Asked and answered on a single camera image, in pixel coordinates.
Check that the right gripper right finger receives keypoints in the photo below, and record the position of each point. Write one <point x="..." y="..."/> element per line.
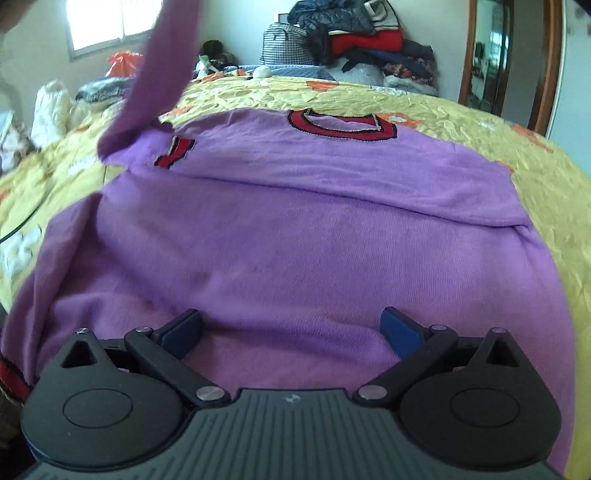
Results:
<point x="420" y="350"/>

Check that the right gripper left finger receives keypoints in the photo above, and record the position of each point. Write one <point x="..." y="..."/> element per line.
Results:
<point x="160" y="353"/>

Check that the purple sweater red collar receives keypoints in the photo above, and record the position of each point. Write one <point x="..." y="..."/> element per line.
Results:
<point x="291" y="231"/>

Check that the dark patterned clothes heap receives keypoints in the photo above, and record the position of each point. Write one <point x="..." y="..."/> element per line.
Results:
<point x="104" y="89"/>

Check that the pile of clothes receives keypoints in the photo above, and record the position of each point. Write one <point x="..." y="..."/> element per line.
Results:
<point x="356" y="33"/>

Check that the yellow floral bed sheet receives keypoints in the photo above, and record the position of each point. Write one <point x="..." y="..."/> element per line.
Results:
<point x="553" y="189"/>

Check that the white quilted jacket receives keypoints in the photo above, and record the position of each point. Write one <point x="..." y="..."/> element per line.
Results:
<point x="51" y="113"/>

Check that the white plastic bag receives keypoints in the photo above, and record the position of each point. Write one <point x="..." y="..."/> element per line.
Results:
<point x="364" y="74"/>

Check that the orange plastic bag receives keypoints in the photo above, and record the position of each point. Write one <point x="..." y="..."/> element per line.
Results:
<point x="124" y="64"/>

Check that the blue quilted blanket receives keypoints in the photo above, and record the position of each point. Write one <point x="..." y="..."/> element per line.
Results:
<point x="299" y="71"/>

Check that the checkered houndstooth bag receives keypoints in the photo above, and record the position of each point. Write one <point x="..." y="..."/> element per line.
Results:
<point x="285" y="44"/>

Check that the window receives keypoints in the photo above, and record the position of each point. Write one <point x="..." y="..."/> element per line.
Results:
<point x="93" y="25"/>

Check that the wooden door frame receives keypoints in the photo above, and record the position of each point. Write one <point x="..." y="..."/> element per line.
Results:
<point x="513" y="59"/>

